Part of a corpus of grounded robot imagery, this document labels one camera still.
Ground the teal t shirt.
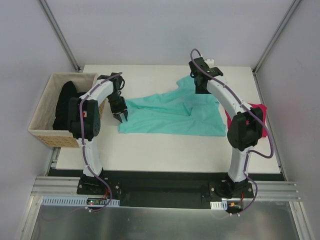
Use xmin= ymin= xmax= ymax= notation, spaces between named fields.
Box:
xmin=118 ymin=76 xmax=226 ymax=137

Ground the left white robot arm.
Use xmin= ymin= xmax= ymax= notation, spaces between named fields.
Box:
xmin=67 ymin=72 xmax=128 ymax=195

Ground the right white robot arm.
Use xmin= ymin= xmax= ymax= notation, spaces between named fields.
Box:
xmin=189 ymin=56 xmax=264 ymax=199

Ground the black t shirt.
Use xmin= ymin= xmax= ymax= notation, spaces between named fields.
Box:
xmin=52 ymin=81 xmax=85 ymax=131

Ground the folded pink t shirt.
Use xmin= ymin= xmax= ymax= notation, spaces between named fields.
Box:
xmin=224 ymin=101 xmax=269 ymax=139

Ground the wicker laundry basket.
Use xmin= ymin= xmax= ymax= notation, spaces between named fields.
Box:
xmin=28 ymin=72 xmax=98 ymax=148

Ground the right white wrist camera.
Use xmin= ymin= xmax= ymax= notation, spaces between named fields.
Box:
xmin=204 ymin=58 xmax=216 ymax=68

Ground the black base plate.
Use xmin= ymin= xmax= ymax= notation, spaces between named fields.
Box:
xmin=76 ymin=170 xmax=254 ymax=209

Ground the aluminium rail frame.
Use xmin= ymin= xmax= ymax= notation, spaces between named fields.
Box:
xmin=31 ymin=147 xmax=301 ymax=201

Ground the left slotted cable duct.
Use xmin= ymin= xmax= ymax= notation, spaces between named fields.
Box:
xmin=42 ymin=196 xmax=120 ymax=208

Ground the slotted cable duct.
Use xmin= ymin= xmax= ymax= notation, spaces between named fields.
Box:
xmin=210 ymin=200 xmax=228 ymax=211
xmin=42 ymin=196 xmax=120 ymax=208

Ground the right slotted cable duct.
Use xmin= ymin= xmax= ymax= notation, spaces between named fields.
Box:
xmin=210 ymin=200 xmax=228 ymax=211

